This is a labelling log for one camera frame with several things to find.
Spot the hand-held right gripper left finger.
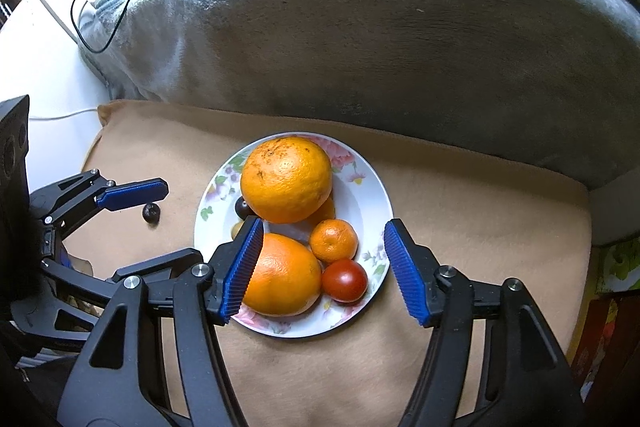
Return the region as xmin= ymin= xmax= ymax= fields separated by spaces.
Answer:
xmin=59 ymin=217 xmax=265 ymax=427

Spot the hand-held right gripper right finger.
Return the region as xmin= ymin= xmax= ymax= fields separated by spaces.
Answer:
xmin=383 ymin=218 xmax=586 ymax=427

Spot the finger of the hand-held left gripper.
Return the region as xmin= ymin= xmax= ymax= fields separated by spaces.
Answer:
xmin=30 ymin=170 xmax=169 ymax=228
xmin=10 ymin=248 xmax=216 ymax=355

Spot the red cherry tomato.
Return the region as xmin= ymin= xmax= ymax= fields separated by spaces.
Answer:
xmin=321 ymin=258 xmax=369 ymax=304

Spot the small mandarin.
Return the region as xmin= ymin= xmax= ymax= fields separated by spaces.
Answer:
xmin=300 ymin=197 xmax=336 ymax=228
xmin=309 ymin=219 xmax=359 ymax=264

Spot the white floral plate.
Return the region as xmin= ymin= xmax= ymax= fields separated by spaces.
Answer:
xmin=194 ymin=133 xmax=394 ymax=339

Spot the large speckled orange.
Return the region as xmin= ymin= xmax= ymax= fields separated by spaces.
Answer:
xmin=240 ymin=137 xmax=333 ymax=224

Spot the large smooth orange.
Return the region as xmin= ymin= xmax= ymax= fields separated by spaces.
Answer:
xmin=240 ymin=233 xmax=323 ymax=317

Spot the beige blanket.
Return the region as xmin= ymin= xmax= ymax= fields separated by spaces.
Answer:
xmin=60 ymin=101 xmax=593 ymax=427

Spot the red printed box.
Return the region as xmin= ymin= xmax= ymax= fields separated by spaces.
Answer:
xmin=572 ymin=294 xmax=640 ymax=408

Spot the green leaf printed box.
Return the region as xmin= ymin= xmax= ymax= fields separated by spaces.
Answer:
xmin=594 ymin=238 xmax=640 ymax=297

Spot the grey blanket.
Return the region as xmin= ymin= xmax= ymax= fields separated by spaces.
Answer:
xmin=77 ymin=0 xmax=640 ymax=190

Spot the white cable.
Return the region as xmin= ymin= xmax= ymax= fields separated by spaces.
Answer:
xmin=30 ymin=108 xmax=101 ymax=120

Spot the black cable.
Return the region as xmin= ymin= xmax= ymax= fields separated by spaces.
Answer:
xmin=70 ymin=0 xmax=136 ymax=55

